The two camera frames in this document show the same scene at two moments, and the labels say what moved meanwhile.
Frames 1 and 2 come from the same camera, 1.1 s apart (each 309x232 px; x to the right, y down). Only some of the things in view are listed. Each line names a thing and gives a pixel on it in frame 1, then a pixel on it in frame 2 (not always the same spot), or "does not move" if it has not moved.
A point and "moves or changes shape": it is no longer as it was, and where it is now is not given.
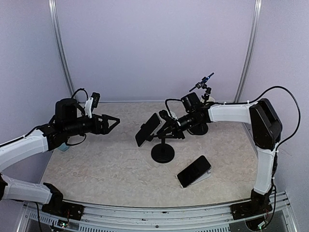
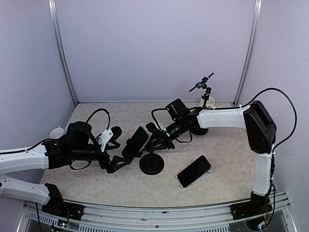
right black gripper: x=175 y=130 to x=161 y=138
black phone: x=147 y=129 moves or changes shape
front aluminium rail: x=113 y=218 does not move
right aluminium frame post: x=249 y=51 does not move
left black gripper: x=98 y=130 to x=111 y=167
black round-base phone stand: x=162 y=152 moves or changes shape
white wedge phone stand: x=204 y=176 does not move
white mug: x=210 y=99 does not move
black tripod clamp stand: x=203 y=128 does not move
